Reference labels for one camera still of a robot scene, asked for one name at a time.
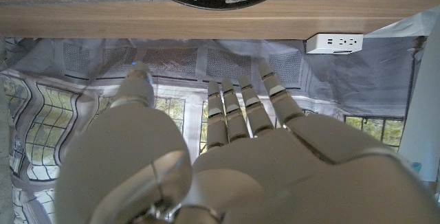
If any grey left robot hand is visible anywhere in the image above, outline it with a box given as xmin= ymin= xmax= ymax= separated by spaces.
xmin=54 ymin=60 xmax=440 ymax=224

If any printed window backdrop cloth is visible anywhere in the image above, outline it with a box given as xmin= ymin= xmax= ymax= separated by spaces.
xmin=0 ymin=5 xmax=440 ymax=224

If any white power outlet box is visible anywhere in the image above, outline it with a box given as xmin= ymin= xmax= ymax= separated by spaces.
xmin=305 ymin=33 xmax=364 ymax=55

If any white pillar board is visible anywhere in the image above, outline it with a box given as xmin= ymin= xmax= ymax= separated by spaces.
xmin=398 ymin=17 xmax=440 ymax=183

